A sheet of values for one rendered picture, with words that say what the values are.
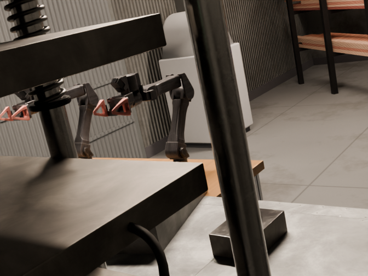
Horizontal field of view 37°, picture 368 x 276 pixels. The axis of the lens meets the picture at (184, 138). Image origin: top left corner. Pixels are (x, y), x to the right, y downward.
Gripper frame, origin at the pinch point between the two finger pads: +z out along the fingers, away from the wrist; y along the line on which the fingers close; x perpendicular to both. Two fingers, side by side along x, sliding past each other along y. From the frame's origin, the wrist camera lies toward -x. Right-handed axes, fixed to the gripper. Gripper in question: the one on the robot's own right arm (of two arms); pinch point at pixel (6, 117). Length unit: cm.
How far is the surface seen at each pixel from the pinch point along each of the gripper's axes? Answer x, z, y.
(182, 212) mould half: 36, 6, 91
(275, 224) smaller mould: 35, 10, 130
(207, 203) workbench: 40, -10, 91
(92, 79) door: 25, -212, -164
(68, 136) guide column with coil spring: -14, 69, 119
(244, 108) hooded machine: 97, -349, -92
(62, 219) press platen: -10, 96, 146
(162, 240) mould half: 36, 24, 96
